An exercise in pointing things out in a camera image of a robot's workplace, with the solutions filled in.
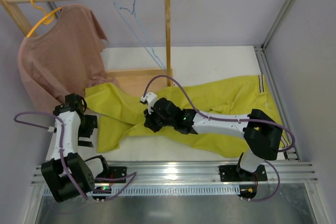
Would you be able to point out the yellow-green trousers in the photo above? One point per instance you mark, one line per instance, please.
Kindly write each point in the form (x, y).
(121, 115)

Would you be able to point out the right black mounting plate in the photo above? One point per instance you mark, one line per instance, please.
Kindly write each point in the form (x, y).
(231, 173)

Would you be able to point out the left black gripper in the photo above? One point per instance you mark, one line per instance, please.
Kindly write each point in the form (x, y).
(87, 133)

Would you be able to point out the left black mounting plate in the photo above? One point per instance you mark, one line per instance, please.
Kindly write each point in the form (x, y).
(114, 172)

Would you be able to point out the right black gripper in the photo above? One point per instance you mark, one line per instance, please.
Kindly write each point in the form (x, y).
(153, 120)

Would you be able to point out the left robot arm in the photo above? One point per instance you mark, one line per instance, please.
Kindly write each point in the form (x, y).
(67, 174)

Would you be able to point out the aluminium frame profile right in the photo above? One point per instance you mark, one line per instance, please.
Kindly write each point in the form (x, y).
(277, 64)

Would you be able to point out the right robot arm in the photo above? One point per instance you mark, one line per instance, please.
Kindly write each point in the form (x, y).
(261, 133)

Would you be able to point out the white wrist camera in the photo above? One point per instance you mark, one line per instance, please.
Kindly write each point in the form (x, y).
(149, 99)
(52, 129)

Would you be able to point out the pink t-shirt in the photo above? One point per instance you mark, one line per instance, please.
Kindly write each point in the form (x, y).
(64, 60)

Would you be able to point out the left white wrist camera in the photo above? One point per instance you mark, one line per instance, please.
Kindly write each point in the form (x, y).
(52, 129)

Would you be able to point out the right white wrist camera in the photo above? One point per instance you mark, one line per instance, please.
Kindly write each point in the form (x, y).
(149, 99)

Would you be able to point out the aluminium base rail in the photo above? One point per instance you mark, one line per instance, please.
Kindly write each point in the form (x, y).
(197, 173)

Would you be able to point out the slotted cable duct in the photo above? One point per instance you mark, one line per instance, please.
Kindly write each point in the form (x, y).
(180, 190)

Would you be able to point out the black mounting plate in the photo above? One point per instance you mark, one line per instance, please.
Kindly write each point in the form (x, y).
(114, 172)
(231, 173)

